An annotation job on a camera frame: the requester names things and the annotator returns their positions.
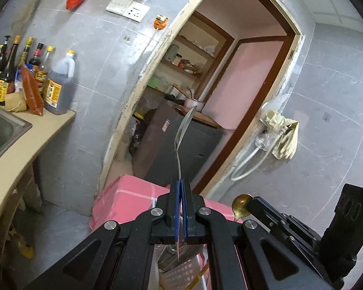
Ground steel sink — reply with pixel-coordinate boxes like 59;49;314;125
0;101;33;170

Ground metal pot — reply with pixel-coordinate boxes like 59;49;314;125
184;94;206;111

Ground yellow-cap clear bottle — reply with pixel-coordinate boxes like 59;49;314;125
36;45;55;95

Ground white hose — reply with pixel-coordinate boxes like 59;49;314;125
229;102;279;182

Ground red-brown spice packet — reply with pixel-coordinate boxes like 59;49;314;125
20;65;45;117

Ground cream rubber gloves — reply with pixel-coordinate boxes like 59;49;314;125
265;110;299;160

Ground large dark oil jug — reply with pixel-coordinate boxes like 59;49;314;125
44;50;77;116

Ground grey metal cabinet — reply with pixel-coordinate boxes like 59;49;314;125
132;99;224;188

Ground white wall switch panel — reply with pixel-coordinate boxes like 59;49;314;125
105;0;151;22

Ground worn door frame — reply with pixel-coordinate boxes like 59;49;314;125
98;0;305;198

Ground wooden shelf unit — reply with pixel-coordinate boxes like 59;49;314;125
153;11;235;98

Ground wooden cutting board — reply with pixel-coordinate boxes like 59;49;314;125
173;104;223;129

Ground green canister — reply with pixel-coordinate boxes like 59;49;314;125
166;44;180;65

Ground orange plug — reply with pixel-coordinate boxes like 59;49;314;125
153;14;169;31

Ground metal spoon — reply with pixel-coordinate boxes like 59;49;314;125
173;106;198;263
231;194;254;223

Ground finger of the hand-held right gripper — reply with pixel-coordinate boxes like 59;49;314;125
246;196;321;250

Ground yellow-cap dark bottle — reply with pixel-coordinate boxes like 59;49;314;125
17;36;34;67

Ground beige kitchen countertop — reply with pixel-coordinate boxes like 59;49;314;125
0;106;77;248

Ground pink checked tablecloth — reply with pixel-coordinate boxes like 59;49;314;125
89;174;249;290

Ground yellow-label sauce bottle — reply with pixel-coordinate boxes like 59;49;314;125
0;35;22;106

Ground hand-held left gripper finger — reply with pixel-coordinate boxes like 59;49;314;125
181;179;335;290
26;180;181;290

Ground black-cap red-label bottle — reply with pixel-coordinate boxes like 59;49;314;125
28;43;45;71

